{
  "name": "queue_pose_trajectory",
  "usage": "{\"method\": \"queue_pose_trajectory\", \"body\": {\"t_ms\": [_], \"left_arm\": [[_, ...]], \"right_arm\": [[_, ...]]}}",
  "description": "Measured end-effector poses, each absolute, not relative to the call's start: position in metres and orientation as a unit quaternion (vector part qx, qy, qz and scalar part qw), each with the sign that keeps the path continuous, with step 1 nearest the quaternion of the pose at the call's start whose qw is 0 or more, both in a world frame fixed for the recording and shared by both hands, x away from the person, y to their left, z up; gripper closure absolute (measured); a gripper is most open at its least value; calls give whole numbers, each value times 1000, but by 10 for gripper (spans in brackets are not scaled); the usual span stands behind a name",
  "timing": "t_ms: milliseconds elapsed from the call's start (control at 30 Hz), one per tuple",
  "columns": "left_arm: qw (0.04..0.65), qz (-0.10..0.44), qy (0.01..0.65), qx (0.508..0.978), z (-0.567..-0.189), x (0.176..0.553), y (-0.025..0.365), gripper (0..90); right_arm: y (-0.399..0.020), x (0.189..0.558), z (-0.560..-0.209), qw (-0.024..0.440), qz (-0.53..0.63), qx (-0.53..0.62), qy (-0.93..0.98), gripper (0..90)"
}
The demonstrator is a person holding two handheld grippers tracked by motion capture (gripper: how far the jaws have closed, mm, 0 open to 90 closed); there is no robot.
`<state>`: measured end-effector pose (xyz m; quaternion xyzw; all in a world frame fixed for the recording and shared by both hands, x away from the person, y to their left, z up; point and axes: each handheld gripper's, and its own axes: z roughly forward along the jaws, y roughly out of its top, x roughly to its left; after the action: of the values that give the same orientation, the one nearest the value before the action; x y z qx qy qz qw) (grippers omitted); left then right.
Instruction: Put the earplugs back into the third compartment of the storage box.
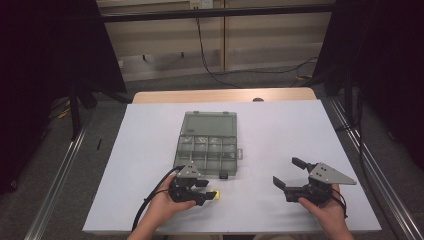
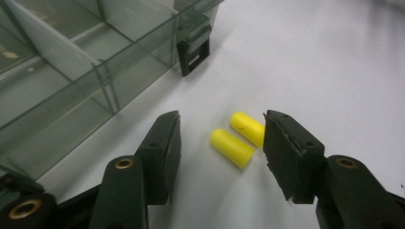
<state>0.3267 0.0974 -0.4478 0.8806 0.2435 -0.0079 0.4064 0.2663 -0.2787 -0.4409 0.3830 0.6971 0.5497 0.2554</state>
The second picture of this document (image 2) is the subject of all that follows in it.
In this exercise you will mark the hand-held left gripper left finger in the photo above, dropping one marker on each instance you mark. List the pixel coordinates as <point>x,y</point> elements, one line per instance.
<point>162,159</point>

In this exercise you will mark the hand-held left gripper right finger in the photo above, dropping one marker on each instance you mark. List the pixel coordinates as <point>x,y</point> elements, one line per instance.
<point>293,159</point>

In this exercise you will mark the yellow foam earplug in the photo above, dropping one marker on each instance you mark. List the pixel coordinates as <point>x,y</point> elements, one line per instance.
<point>248,127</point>
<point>231,148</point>

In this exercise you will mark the transparent grey compartment box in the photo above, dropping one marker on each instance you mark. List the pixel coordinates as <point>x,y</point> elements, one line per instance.
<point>63,63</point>

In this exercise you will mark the white table cover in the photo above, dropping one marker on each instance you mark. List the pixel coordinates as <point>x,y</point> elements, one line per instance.
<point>302,63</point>

